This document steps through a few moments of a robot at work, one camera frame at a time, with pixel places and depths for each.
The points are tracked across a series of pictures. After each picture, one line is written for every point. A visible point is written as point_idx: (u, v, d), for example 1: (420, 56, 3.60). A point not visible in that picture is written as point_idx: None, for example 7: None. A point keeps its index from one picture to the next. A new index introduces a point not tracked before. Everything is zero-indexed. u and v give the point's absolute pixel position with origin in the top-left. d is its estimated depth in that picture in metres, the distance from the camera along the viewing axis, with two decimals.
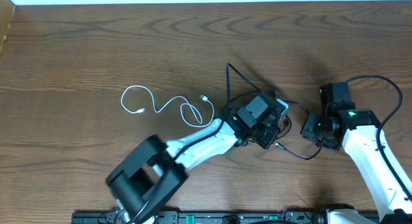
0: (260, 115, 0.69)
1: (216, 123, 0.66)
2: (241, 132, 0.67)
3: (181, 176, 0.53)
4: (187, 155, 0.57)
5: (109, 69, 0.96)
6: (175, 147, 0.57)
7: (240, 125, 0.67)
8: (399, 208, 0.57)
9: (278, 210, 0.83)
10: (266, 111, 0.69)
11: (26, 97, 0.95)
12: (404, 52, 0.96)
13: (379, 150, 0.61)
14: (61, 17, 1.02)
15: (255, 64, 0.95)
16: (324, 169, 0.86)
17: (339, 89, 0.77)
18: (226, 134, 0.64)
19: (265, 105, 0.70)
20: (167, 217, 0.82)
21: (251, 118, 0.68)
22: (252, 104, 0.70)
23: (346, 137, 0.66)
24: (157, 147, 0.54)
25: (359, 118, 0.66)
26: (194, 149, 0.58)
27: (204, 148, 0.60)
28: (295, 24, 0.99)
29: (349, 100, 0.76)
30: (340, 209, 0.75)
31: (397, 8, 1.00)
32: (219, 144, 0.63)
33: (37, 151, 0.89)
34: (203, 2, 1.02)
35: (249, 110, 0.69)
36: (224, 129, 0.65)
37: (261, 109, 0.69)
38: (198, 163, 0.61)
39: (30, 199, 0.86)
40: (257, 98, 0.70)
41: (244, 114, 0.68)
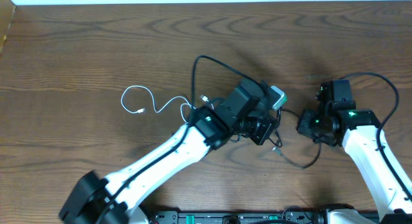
0: (241, 110, 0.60)
1: (180, 132, 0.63)
2: (215, 135, 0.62)
3: (122, 214, 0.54)
4: (132, 188, 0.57)
5: (109, 69, 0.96)
6: (119, 181, 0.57)
7: (214, 127, 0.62)
8: (399, 208, 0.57)
9: (278, 210, 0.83)
10: (248, 105, 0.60)
11: (26, 98, 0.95)
12: (404, 52, 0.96)
13: (379, 150, 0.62)
14: (61, 17, 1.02)
15: (255, 64, 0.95)
16: (324, 169, 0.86)
17: (341, 87, 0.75)
18: (191, 145, 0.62)
19: (245, 97, 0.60)
20: (167, 217, 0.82)
21: (230, 114, 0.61)
22: (230, 98, 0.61)
23: (346, 137, 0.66)
24: (94, 187, 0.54)
25: (359, 118, 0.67)
26: (142, 179, 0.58)
27: (158, 172, 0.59)
28: (295, 24, 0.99)
29: (350, 99, 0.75)
30: (340, 209, 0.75)
31: (397, 8, 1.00)
32: (180, 159, 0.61)
33: (37, 151, 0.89)
34: (203, 2, 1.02)
35: (227, 105, 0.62)
36: (189, 140, 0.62)
37: (239, 103, 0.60)
38: (157, 185, 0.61)
39: (30, 199, 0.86)
40: (235, 90, 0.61)
41: (221, 111, 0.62)
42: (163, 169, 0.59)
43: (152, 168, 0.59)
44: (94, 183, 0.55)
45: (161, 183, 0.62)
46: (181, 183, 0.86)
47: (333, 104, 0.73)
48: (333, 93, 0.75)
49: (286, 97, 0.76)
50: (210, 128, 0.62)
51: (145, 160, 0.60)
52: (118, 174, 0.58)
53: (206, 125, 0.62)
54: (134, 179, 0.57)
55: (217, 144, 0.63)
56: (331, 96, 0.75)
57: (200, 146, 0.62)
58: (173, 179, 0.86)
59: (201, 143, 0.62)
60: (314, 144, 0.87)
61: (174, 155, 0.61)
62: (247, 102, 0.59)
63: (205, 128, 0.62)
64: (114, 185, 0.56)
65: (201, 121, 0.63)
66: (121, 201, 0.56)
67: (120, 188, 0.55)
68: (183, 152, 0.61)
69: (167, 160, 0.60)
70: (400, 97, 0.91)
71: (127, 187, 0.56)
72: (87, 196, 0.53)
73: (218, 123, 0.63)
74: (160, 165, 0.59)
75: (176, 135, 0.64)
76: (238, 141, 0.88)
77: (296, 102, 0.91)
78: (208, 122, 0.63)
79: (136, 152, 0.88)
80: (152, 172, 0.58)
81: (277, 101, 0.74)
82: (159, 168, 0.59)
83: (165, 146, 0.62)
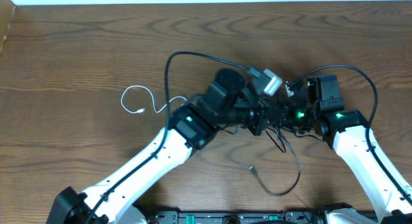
0: (219, 105, 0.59)
1: (158, 138, 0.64)
2: (197, 135, 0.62)
3: None
4: (112, 200, 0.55)
5: (109, 69, 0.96)
6: (97, 194, 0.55)
7: (195, 128, 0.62)
8: (396, 209, 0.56)
9: (278, 210, 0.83)
10: (225, 99, 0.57)
11: (26, 98, 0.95)
12: (404, 52, 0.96)
13: (370, 150, 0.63)
14: (60, 17, 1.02)
15: (255, 64, 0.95)
16: (323, 169, 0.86)
17: (328, 86, 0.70)
18: (172, 149, 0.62)
19: (222, 93, 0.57)
20: (167, 217, 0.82)
21: (210, 112, 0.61)
22: (207, 95, 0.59)
23: (336, 141, 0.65)
24: (72, 203, 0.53)
25: (346, 120, 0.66)
26: (122, 189, 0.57)
27: (138, 180, 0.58)
28: (295, 24, 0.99)
29: (338, 95, 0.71)
30: (340, 210, 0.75)
31: (396, 8, 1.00)
32: (161, 165, 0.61)
33: (37, 151, 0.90)
34: (203, 2, 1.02)
35: (206, 103, 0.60)
36: (169, 144, 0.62)
37: (217, 100, 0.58)
38: (138, 194, 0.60)
39: (31, 199, 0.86)
40: (212, 86, 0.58)
41: (201, 109, 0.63)
42: (144, 176, 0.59)
43: (131, 176, 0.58)
44: (72, 198, 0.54)
45: (145, 190, 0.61)
46: (181, 183, 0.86)
47: (321, 104, 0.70)
48: (320, 92, 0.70)
49: (280, 80, 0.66)
50: (191, 128, 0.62)
51: (123, 171, 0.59)
52: (95, 188, 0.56)
53: (186, 125, 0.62)
54: (112, 190, 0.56)
55: (201, 143, 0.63)
56: (318, 94, 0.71)
57: (181, 149, 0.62)
58: (173, 179, 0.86)
59: (182, 145, 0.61)
60: (313, 144, 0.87)
61: (154, 161, 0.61)
62: (224, 97, 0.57)
63: (185, 129, 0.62)
64: (93, 199, 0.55)
65: (181, 122, 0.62)
66: (102, 214, 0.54)
67: (99, 201, 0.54)
68: (164, 156, 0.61)
69: (149, 166, 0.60)
70: (400, 96, 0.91)
71: (105, 199, 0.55)
72: (67, 211, 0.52)
73: (199, 122, 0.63)
74: (141, 173, 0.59)
75: (156, 140, 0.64)
76: (238, 141, 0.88)
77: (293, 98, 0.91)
78: (188, 122, 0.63)
79: (136, 152, 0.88)
80: (132, 181, 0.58)
81: (268, 85, 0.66)
82: (140, 176, 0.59)
83: (144, 153, 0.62)
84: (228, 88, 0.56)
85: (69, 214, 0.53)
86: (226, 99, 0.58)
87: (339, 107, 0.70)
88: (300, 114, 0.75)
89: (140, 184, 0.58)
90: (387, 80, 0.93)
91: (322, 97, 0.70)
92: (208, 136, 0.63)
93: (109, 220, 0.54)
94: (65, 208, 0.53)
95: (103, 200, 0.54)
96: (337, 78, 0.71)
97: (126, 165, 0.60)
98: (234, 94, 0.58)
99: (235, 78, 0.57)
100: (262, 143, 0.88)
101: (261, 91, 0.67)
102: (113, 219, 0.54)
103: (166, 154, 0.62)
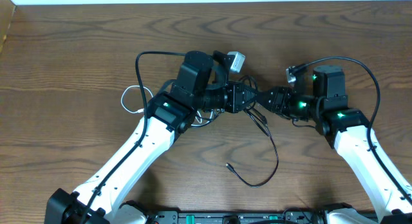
0: (193, 84, 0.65)
1: (138, 128, 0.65)
2: (176, 118, 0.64)
3: (102, 219, 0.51)
4: (105, 194, 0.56)
5: (109, 69, 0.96)
6: (89, 190, 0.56)
7: (174, 111, 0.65)
8: (396, 208, 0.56)
9: (278, 210, 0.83)
10: (198, 77, 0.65)
11: (26, 97, 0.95)
12: (404, 51, 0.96)
13: (371, 150, 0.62)
14: (60, 17, 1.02)
15: (255, 64, 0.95)
16: (323, 169, 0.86)
17: (335, 83, 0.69)
18: (154, 135, 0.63)
19: (194, 72, 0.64)
20: (167, 217, 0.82)
21: (186, 92, 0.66)
22: (181, 77, 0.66)
23: (337, 140, 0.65)
24: (65, 203, 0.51)
25: (349, 120, 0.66)
26: (112, 181, 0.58)
27: (127, 170, 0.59)
28: (295, 24, 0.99)
29: (343, 93, 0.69)
30: (340, 210, 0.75)
31: (396, 8, 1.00)
32: (147, 152, 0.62)
33: (37, 151, 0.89)
34: (203, 2, 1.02)
35: (181, 85, 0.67)
36: (151, 131, 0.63)
37: (190, 79, 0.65)
38: (130, 185, 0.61)
39: (31, 199, 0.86)
40: (183, 68, 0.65)
41: (176, 93, 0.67)
42: (132, 166, 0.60)
43: (120, 168, 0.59)
44: (64, 198, 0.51)
45: (136, 180, 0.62)
46: (181, 183, 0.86)
47: (325, 102, 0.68)
48: (326, 89, 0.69)
49: (243, 56, 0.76)
50: (170, 113, 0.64)
51: (111, 164, 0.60)
52: (86, 185, 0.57)
53: (163, 111, 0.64)
54: (103, 184, 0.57)
55: (182, 126, 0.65)
56: (323, 91, 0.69)
57: (163, 134, 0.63)
58: (172, 179, 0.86)
59: (165, 130, 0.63)
60: (313, 144, 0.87)
61: (140, 150, 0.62)
62: (197, 75, 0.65)
63: (163, 114, 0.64)
64: (85, 195, 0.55)
65: (158, 109, 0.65)
66: (98, 208, 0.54)
67: (93, 196, 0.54)
68: (148, 143, 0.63)
69: (134, 156, 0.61)
70: (400, 96, 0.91)
71: (98, 194, 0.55)
72: (62, 212, 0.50)
73: (177, 106, 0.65)
74: (128, 163, 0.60)
75: (138, 130, 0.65)
76: (238, 141, 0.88)
77: None
78: (167, 108, 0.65)
79: None
80: (121, 173, 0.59)
81: (234, 61, 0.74)
82: (127, 165, 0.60)
83: (128, 144, 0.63)
84: (198, 66, 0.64)
85: (63, 215, 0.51)
86: (199, 77, 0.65)
87: (342, 105, 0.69)
88: (302, 103, 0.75)
89: (129, 174, 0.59)
90: (387, 80, 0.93)
91: (327, 94, 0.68)
92: (188, 117, 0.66)
93: (105, 212, 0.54)
94: (59, 210, 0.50)
95: (96, 194, 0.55)
96: (344, 74, 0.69)
97: (112, 157, 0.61)
98: (205, 71, 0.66)
99: (203, 59, 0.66)
100: (262, 143, 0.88)
101: (228, 68, 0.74)
102: (109, 210, 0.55)
103: (149, 141, 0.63)
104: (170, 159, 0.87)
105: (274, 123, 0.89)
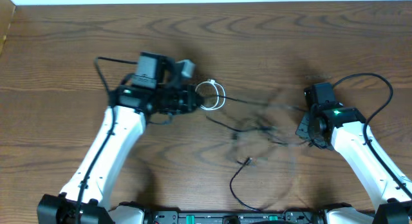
0: (154, 70, 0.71)
1: (106, 119, 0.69)
2: (141, 100, 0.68)
3: (93, 208, 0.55)
4: (92, 185, 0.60)
5: (109, 70, 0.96)
6: (76, 186, 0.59)
7: (137, 96, 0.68)
8: (393, 197, 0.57)
9: (278, 210, 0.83)
10: (158, 64, 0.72)
11: (26, 98, 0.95)
12: (404, 51, 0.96)
13: (367, 144, 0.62)
14: (60, 18, 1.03)
15: (255, 65, 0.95)
16: (323, 169, 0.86)
17: (324, 91, 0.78)
18: (123, 121, 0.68)
19: (152, 58, 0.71)
20: (167, 217, 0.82)
21: (148, 79, 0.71)
22: (140, 67, 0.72)
23: (333, 136, 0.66)
24: (55, 206, 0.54)
25: (344, 116, 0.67)
26: (96, 172, 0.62)
27: (106, 158, 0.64)
28: (295, 24, 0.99)
29: (333, 100, 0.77)
30: (338, 208, 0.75)
31: (396, 8, 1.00)
32: (120, 138, 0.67)
33: (37, 152, 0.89)
34: (202, 2, 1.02)
35: (141, 74, 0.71)
36: (121, 119, 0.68)
37: (151, 66, 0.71)
38: (113, 172, 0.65)
39: (31, 199, 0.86)
40: (142, 58, 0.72)
41: (140, 80, 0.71)
42: (111, 153, 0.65)
43: (99, 159, 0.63)
44: (53, 202, 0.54)
45: (117, 165, 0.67)
46: (181, 183, 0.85)
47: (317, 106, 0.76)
48: (317, 96, 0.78)
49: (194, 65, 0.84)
50: (134, 98, 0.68)
51: (89, 158, 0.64)
52: (71, 183, 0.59)
53: (129, 98, 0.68)
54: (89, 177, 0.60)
55: (149, 109, 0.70)
56: (315, 100, 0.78)
57: (133, 118, 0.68)
58: (172, 178, 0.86)
59: (134, 114, 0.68)
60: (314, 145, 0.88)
61: (113, 138, 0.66)
62: (157, 60, 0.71)
63: (128, 101, 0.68)
64: (74, 190, 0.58)
65: (123, 96, 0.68)
66: (89, 199, 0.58)
67: (81, 190, 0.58)
68: (120, 130, 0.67)
69: (111, 144, 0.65)
70: (400, 96, 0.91)
71: (86, 186, 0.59)
72: (54, 215, 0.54)
73: (139, 91, 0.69)
74: (105, 152, 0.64)
75: (105, 121, 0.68)
76: (237, 141, 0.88)
77: (290, 97, 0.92)
78: (130, 94, 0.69)
79: (136, 152, 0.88)
80: (102, 163, 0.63)
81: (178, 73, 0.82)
82: (106, 154, 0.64)
83: (101, 135, 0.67)
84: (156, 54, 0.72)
85: (57, 218, 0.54)
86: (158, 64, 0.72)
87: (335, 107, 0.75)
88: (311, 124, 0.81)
89: (109, 161, 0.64)
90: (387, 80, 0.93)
91: (319, 102, 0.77)
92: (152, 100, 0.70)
93: (98, 201, 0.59)
94: (51, 214, 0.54)
95: (84, 187, 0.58)
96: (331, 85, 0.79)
97: (89, 151, 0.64)
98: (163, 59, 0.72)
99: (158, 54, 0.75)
100: (262, 143, 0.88)
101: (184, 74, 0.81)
102: (101, 198, 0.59)
103: (120, 127, 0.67)
104: (170, 159, 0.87)
105: (274, 124, 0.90)
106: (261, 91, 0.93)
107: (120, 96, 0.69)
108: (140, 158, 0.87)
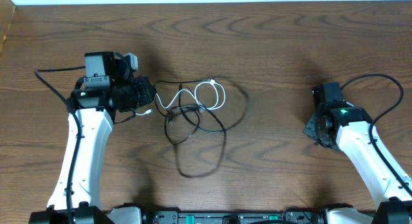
0: (103, 67, 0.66)
1: (71, 127, 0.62)
2: (100, 97, 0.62)
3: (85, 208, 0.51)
4: (77, 190, 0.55)
5: None
6: (61, 196, 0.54)
7: (94, 94, 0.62)
8: (394, 196, 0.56)
9: (278, 210, 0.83)
10: (105, 60, 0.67)
11: (26, 97, 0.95)
12: (404, 51, 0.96)
13: (372, 143, 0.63)
14: (60, 17, 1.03)
15: (255, 65, 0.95)
16: (323, 169, 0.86)
17: (331, 90, 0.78)
18: (89, 121, 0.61)
19: (99, 56, 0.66)
20: (167, 217, 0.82)
21: (100, 78, 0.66)
22: (88, 68, 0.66)
23: (339, 134, 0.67)
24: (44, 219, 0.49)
25: (351, 116, 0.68)
26: (76, 176, 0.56)
27: (84, 161, 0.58)
28: (295, 24, 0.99)
29: (340, 98, 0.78)
30: (339, 208, 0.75)
31: (396, 8, 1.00)
32: (91, 138, 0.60)
33: (37, 151, 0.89)
34: (202, 2, 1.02)
35: (93, 74, 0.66)
36: (85, 120, 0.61)
37: (100, 64, 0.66)
38: (96, 172, 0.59)
39: (31, 199, 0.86)
40: (87, 59, 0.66)
41: (92, 82, 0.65)
42: (85, 155, 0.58)
43: (76, 164, 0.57)
44: (42, 215, 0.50)
45: (98, 165, 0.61)
46: (181, 183, 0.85)
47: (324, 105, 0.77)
48: (324, 94, 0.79)
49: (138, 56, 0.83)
50: (92, 97, 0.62)
51: (65, 166, 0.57)
52: (54, 196, 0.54)
53: (86, 99, 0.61)
54: (71, 183, 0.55)
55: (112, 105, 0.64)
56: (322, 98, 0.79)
57: (96, 116, 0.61)
58: (172, 178, 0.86)
59: (96, 112, 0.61)
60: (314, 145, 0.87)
61: (84, 140, 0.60)
62: (103, 56, 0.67)
63: (87, 102, 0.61)
64: (61, 200, 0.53)
65: (80, 100, 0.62)
66: (79, 203, 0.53)
67: (67, 197, 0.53)
68: (88, 130, 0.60)
69: (83, 147, 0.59)
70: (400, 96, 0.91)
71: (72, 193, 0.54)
72: None
73: (94, 90, 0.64)
74: (81, 156, 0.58)
75: (71, 128, 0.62)
76: (238, 141, 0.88)
77: (290, 97, 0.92)
78: (86, 95, 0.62)
79: (136, 152, 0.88)
80: (81, 167, 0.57)
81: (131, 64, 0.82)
82: (80, 157, 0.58)
83: (69, 142, 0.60)
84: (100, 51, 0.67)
85: None
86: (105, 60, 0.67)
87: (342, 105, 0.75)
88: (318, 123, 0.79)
89: (87, 163, 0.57)
90: (388, 80, 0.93)
91: (326, 100, 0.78)
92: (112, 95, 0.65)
93: (88, 203, 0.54)
94: None
95: (69, 194, 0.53)
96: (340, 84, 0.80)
97: (63, 160, 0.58)
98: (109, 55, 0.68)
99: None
100: (262, 143, 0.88)
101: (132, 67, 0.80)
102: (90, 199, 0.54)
103: (88, 128, 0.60)
104: (170, 159, 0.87)
105: (274, 124, 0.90)
106: (261, 91, 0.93)
107: (77, 100, 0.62)
108: (140, 158, 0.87)
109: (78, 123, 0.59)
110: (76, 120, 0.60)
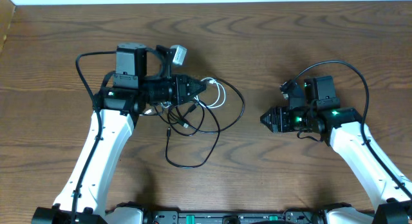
0: (134, 66, 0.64)
1: (93, 125, 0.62)
2: (127, 101, 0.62)
3: (91, 215, 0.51)
4: (85, 194, 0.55)
5: (109, 69, 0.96)
6: (68, 196, 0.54)
7: (121, 96, 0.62)
8: (391, 197, 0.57)
9: (278, 210, 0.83)
10: (136, 58, 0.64)
11: (26, 98, 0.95)
12: (404, 51, 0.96)
13: (366, 144, 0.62)
14: (60, 17, 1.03)
15: (255, 65, 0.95)
16: (323, 169, 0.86)
17: (325, 85, 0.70)
18: (111, 125, 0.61)
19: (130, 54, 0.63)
20: (167, 217, 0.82)
21: (130, 77, 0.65)
22: (118, 65, 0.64)
23: (332, 136, 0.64)
24: (49, 217, 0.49)
25: (343, 116, 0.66)
26: (87, 179, 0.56)
27: (97, 164, 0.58)
28: (295, 24, 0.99)
29: (334, 94, 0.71)
30: (338, 208, 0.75)
31: (396, 9, 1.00)
32: (109, 143, 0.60)
33: (37, 151, 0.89)
34: (202, 2, 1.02)
35: (122, 73, 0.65)
36: (107, 121, 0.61)
37: (130, 62, 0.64)
38: (106, 178, 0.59)
39: (31, 199, 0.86)
40: (118, 55, 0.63)
41: (121, 80, 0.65)
42: (100, 159, 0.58)
43: (90, 167, 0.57)
44: (47, 213, 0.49)
45: (110, 170, 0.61)
46: (181, 183, 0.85)
47: (317, 103, 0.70)
48: (317, 91, 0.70)
49: (184, 49, 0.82)
50: (118, 100, 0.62)
51: (79, 166, 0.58)
52: (62, 194, 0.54)
53: (112, 100, 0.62)
54: (80, 185, 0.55)
55: (136, 109, 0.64)
56: (315, 94, 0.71)
57: (119, 121, 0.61)
58: (172, 178, 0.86)
59: (120, 116, 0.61)
60: (314, 145, 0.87)
61: (102, 143, 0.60)
62: (135, 55, 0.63)
63: (114, 103, 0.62)
64: (67, 201, 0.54)
65: (106, 100, 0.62)
66: (84, 208, 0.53)
67: (74, 199, 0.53)
68: (108, 134, 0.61)
69: (100, 150, 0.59)
70: (399, 96, 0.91)
71: (78, 196, 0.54)
72: None
73: (122, 91, 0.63)
74: (96, 158, 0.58)
75: (92, 127, 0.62)
76: (238, 141, 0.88)
77: None
78: (113, 96, 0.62)
79: (136, 152, 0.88)
80: (93, 170, 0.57)
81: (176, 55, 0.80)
82: (96, 159, 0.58)
83: (88, 141, 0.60)
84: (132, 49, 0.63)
85: None
86: (137, 58, 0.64)
87: (335, 105, 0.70)
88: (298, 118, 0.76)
89: (101, 167, 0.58)
90: (387, 81, 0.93)
91: (319, 97, 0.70)
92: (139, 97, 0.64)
93: (93, 209, 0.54)
94: None
95: (76, 196, 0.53)
96: (333, 78, 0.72)
97: (77, 160, 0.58)
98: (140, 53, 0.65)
99: (134, 45, 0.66)
100: (262, 143, 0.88)
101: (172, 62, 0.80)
102: (95, 206, 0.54)
103: (109, 131, 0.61)
104: (170, 159, 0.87)
105: None
106: (261, 91, 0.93)
107: (103, 100, 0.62)
108: (140, 158, 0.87)
109: (100, 125, 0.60)
110: (98, 121, 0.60)
